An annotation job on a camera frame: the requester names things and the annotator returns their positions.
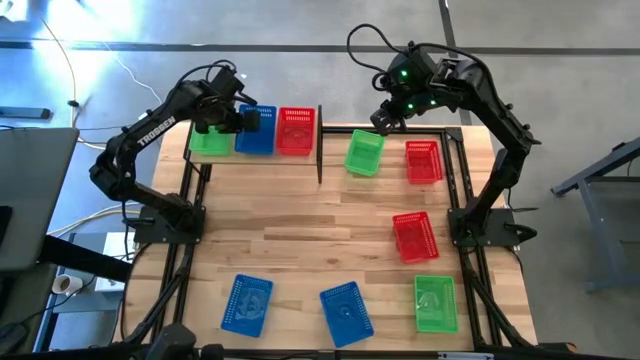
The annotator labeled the blue slotted plastic basket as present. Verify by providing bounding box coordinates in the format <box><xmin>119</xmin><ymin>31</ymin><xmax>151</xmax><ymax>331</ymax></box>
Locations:
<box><xmin>220</xmin><ymin>273</ymin><xmax>275</xmax><ymax>339</ymax></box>
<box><xmin>234</xmin><ymin>103</ymin><xmax>278</xmax><ymax>156</ymax></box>
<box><xmin>319</xmin><ymin>280</ymin><xmax>375</xmax><ymax>349</ymax></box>

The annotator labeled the dark grey flat panel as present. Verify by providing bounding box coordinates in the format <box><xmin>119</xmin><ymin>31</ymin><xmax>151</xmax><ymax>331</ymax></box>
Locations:
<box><xmin>0</xmin><ymin>127</ymin><xmax>80</xmax><ymax>272</ymax></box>

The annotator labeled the black bulky device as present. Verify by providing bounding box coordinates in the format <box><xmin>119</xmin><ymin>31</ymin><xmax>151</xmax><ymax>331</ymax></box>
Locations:
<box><xmin>144</xmin><ymin>323</ymin><xmax>197</xmax><ymax>360</ymax></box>

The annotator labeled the white label strip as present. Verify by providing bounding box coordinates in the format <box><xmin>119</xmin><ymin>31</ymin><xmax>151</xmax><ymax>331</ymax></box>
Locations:
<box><xmin>438</xmin><ymin>351</ymin><xmax>495</xmax><ymax>360</ymax></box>

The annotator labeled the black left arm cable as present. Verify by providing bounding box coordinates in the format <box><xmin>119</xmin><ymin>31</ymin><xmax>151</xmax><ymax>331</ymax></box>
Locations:
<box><xmin>174</xmin><ymin>58</ymin><xmax>239</xmax><ymax>89</ymax></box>

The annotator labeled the white paper cup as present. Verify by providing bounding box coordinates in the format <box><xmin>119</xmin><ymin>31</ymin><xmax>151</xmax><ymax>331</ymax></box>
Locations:
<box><xmin>51</xmin><ymin>273</ymin><xmax>84</xmax><ymax>296</ymax></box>

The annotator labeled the thin pale floor cable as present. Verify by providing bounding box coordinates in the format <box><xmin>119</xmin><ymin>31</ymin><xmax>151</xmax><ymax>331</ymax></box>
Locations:
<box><xmin>39</xmin><ymin>17</ymin><xmax>80</xmax><ymax>129</ymax></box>

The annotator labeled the black flat bar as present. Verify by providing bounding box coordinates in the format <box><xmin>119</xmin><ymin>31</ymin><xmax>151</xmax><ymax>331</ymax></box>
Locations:
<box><xmin>0</xmin><ymin>105</ymin><xmax>52</xmax><ymax>121</ymax></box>

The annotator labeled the green slotted plastic basket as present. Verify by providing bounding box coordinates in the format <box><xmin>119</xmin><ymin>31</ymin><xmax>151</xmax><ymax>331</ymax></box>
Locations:
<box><xmin>343</xmin><ymin>128</ymin><xmax>387</xmax><ymax>178</ymax></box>
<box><xmin>188</xmin><ymin>124</ymin><xmax>234</xmax><ymax>157</ymax></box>
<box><xmin>413</xmin><ymin>273</ymin><xmax>460</xmax><ymax>335</ymax></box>

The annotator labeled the grey metal cart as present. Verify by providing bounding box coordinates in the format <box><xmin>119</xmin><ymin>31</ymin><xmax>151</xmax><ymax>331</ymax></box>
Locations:
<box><xmin>551</xmin><ymin>135</ymin><xmax>640</xmax><ymax>294</ymax></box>

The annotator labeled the black support beam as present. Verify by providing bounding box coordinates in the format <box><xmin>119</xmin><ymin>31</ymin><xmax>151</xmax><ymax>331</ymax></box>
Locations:
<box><xmin>38</xmin><ymin>233</ymin><xmax>135</xmax><ymax>284</ymax></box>

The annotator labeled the yellow white cable bundle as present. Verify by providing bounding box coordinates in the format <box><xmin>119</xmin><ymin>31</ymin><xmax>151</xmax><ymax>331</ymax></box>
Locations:
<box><xmin>47</xmin><ymin>202</ymin><xmax>144</xmax><ymax>237</ymax></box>

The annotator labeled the black aluminium rig frame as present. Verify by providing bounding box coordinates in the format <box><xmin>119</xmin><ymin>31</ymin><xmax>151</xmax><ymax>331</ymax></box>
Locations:
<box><xmin>119</xmin><ymin>124</ymin><xmax>539</xmax><ymax>360</ymax></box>

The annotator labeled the white box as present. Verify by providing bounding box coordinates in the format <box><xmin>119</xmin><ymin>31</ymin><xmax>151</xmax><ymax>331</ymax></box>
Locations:
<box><xmin>93</xmin><ymin>231</ymin><xmax>136</xmax><ymax>294</ymax></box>

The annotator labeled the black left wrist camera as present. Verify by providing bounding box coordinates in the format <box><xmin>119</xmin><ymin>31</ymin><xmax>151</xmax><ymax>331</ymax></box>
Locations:
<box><xmin>209</xmin><ymin>64</ymin><xmax>246</xmax><ymax>101</ymax></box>

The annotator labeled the red slotted plastic basket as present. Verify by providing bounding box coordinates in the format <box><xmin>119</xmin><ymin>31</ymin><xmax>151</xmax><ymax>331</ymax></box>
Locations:
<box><xmin>404</xmin><ymin>139</ymin><xmax>445</xmax><ymax>185</ymax></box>
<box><xmin>391</xmin><ymin>210</ymin><xmax>441</xmax><ymax>265</ymax></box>
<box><xmin>275</xmin><ymin>106</ymin><xmax>317</xmax><ymax>157</ymax></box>

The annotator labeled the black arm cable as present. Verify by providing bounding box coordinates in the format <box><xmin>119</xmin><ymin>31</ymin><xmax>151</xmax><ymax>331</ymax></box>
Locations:
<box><xmin>346</xmin><ymin>23</ymin><xmax>416</xmax><ymax>94</ymax></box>
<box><xmin>174</xmin><ymin>58</ymin><xmax>239</xmax><ymax>89</ymax></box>

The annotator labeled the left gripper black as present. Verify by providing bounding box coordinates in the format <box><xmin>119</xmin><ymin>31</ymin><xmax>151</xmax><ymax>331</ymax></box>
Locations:
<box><xmin>192</xmin><ymin>92</ymin><xmax>262</xmax><ymax>136</ymax></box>

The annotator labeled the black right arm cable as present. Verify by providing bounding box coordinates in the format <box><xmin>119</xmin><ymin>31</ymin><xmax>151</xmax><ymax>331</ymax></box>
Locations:
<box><xmin>346</xmin><ymin>23</ymin><xmax>416</xmax><ymax>94</ymax></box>

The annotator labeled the white floor cable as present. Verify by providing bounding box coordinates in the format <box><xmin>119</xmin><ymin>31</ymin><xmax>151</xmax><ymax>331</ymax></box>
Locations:
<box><xmin>102</xmin><ymin>42</ymin><xmax>164</xmax><ymax>105</ymax></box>

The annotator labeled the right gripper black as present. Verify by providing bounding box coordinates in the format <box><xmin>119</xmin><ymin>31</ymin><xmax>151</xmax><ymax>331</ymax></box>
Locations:
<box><xmin>370</xmin><ymin>92</ymin><xmax>421</xmax><ymax>138</ymax></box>

